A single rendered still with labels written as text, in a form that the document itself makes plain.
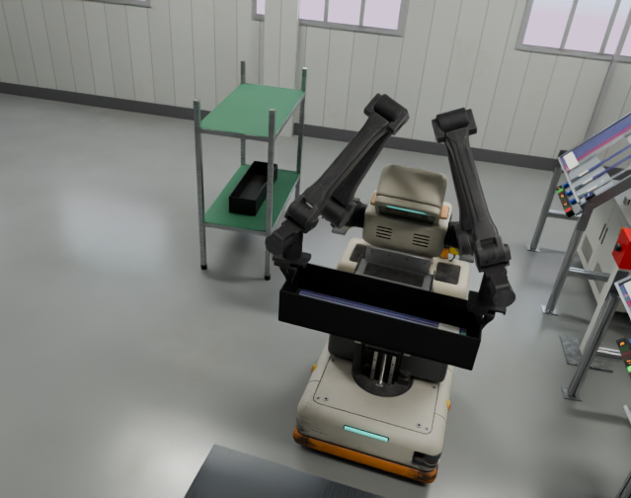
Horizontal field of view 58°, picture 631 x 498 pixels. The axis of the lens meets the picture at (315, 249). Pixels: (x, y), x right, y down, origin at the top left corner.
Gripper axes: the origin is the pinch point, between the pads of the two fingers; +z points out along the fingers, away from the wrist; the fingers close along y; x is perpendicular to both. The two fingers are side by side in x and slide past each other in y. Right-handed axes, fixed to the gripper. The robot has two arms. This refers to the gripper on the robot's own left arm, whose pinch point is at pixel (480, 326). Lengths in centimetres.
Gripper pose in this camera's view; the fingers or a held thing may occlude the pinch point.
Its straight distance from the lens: 167.8
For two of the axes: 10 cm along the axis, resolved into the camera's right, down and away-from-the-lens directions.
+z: -0.7, 8.5, 5.3
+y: 9.5, 2.1, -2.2
